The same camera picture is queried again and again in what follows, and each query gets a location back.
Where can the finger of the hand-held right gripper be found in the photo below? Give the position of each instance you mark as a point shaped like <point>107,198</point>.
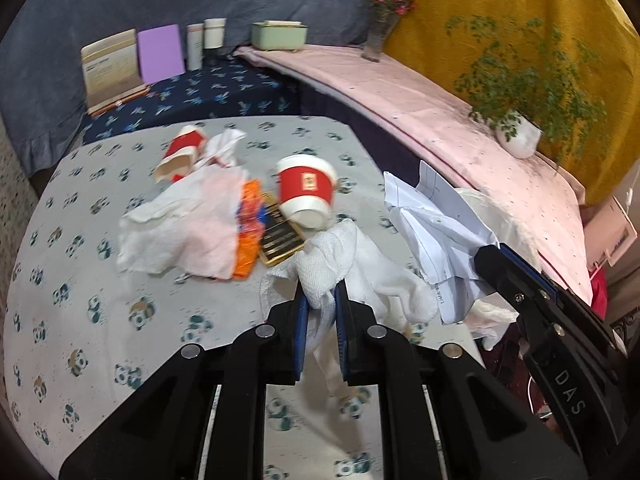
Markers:
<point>530,266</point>
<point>500,275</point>

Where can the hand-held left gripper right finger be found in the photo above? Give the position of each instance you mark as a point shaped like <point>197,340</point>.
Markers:
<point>341,332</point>

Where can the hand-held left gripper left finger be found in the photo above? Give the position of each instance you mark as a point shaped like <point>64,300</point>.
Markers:
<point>300,332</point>

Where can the white waffle towel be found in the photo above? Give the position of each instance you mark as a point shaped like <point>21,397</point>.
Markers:
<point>380,280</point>

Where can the white paper sheet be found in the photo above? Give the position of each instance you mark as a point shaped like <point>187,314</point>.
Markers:
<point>440,240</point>

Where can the orange snack wrapper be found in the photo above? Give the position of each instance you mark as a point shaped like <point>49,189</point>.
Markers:
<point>247,247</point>

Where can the red and white paper cup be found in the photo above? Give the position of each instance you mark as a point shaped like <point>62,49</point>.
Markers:
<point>305,185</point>

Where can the pink and white tissue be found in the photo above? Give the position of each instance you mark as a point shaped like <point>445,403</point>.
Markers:
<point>190,225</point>

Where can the red cloth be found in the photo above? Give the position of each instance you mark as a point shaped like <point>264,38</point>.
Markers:
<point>598,290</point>

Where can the pale pink box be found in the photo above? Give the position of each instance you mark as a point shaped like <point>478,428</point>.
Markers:
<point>607,230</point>

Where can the black and gold box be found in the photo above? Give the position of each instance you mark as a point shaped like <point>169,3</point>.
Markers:
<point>280,237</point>

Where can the green plant in white pot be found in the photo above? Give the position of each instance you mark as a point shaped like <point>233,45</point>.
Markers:
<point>520,135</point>

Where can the small white tissue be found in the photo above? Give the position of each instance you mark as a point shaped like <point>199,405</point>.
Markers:
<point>222,145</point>

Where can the pink cloth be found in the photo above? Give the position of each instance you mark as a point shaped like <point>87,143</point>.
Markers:
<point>400,95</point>

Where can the crushed red paper cup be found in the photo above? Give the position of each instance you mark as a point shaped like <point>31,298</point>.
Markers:
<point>187,144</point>

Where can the panda print tablecloth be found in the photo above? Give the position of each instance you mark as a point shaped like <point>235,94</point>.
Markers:
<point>100,240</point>

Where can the navy leaf print cloth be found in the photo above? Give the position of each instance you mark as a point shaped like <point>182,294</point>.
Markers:
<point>220,95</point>

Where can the glass vase with pink flowers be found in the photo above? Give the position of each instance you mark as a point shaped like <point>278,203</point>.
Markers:
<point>374,42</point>

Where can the wooden book stand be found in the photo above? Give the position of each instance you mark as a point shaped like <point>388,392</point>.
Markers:
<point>125,98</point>

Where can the pale green box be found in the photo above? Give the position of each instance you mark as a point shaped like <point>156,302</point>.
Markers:
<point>277,37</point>

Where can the white bottle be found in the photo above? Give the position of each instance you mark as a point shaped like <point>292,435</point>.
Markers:
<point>195,50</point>

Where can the beige book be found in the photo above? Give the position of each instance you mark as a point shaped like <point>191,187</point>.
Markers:
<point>110,70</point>

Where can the blue-grey blanket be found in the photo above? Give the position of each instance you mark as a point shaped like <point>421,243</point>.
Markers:
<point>125,0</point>

